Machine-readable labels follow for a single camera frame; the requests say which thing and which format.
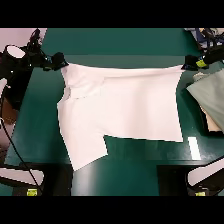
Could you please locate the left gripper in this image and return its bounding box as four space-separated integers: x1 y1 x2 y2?
49 51 70 72

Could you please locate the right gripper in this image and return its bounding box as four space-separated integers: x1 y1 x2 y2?
182 54 210 71

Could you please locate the white T-shirt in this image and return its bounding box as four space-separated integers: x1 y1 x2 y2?
56 62 185 172

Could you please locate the pale garment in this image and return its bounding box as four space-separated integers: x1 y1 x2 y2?
185 69 224 133

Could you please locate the beige garment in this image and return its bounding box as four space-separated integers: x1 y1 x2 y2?
205 111 224 133

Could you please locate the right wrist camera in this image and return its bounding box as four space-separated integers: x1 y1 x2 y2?
196 28 224 51

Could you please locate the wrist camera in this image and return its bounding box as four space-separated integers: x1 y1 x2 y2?
196 28 224 51
27 28 43 52

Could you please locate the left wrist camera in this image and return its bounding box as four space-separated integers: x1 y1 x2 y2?
27 28 43 52

